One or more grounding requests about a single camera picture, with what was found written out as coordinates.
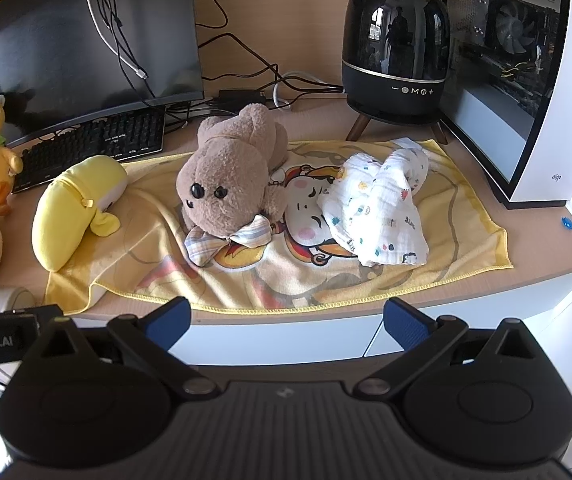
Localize black round speaker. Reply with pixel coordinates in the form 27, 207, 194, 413
341, 0, 452, 145

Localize black cable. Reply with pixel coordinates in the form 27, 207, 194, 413
196, 34, 347, 98
191, 0, 229, 29

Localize black power adapter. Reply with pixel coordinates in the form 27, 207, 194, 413
218, 89, 267, 103

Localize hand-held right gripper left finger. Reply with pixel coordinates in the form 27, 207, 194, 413
30, 296, 219, 396

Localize black keyboard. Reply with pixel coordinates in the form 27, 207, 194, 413
12, 107, 167, 195

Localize yellow cartoon printed blanket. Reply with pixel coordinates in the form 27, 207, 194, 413
44, 139, 513, 315

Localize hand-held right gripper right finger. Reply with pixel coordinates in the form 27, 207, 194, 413
356, 297, 542, 396

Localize white printed muslin cloth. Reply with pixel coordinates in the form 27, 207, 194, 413
316, 137, 431, 267

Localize black curved monitor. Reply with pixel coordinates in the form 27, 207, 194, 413
0, 0, 205, 148

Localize yellow banana plush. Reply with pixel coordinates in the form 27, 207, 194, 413
32, 155, 129, 272

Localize white power cable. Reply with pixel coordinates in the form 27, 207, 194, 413
273, 71, 323, 110

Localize white computer case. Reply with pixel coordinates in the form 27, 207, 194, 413
438, 0, 572, 206

